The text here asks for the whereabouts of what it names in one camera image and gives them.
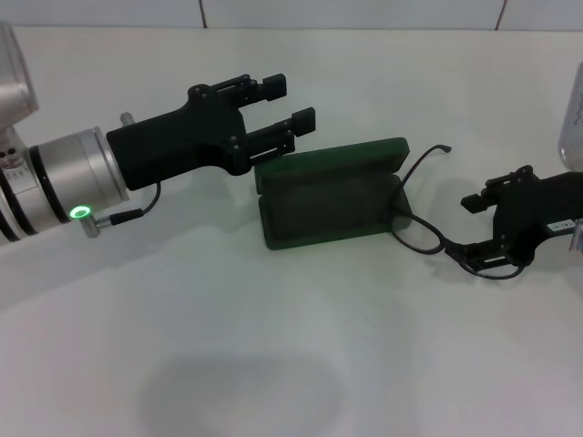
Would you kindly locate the black round glasses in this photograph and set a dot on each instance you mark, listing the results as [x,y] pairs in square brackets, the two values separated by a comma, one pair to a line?
[451,249]

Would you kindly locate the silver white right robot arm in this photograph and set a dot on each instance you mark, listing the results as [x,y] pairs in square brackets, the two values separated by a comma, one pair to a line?
[574,127]

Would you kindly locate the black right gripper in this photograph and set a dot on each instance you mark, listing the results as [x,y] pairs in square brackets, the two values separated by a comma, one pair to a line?
[528,214]

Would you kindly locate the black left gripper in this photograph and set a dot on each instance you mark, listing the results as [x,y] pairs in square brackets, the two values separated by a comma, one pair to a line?
[182,141]

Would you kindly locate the green glasses case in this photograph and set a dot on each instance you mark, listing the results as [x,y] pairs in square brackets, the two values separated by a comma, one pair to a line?
[319,214]

